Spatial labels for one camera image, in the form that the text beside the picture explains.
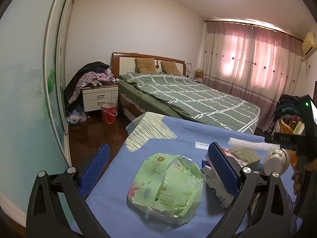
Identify pink strawberry milk carton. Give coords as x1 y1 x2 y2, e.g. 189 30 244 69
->
201 153 234 208

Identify white foam fruit net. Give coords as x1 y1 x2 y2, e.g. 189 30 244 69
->
228 138 281 151

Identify green wet wipes pack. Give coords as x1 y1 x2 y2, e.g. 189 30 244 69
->
127 153 204 225

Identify dark clothes pile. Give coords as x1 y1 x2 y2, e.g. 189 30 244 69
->
270 95 302 128

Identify pale green flat box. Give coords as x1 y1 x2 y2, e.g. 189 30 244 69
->
228 148 261 168

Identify blue star tablecloth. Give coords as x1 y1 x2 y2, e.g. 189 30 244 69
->
70 111 304 238

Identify pink white curtain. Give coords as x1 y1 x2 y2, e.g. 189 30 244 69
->
201 21 302 130

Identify small white paper slip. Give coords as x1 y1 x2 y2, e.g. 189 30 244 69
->
195 141 210 150

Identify red plastic bucket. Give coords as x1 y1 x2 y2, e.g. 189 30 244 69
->
100 102 117 124

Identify woven basket by window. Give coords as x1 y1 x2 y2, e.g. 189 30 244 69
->
195 69 204 80

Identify green plaid duvet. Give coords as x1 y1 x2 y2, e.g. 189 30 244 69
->
120 73 261 134

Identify white bedside table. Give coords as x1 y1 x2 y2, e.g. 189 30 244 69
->
82 84 118 112

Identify clothes pile on nightstand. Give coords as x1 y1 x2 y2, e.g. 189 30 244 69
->
64 61 113 113

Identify right brown pillow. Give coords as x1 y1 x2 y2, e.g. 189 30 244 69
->
161 61 182 75

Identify brown pillow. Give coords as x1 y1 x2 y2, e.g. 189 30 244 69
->
135 58 156 74
161 61 182 75

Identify left brown pillow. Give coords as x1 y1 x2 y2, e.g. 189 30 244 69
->
135 58 156 74

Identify sliding wardrobe door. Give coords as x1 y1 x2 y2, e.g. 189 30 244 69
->
1 0 72 211

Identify wall air conditioner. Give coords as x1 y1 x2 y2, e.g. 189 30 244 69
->
301 32 316 60

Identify wooden frame bed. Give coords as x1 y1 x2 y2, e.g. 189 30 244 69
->
111 52 261 134

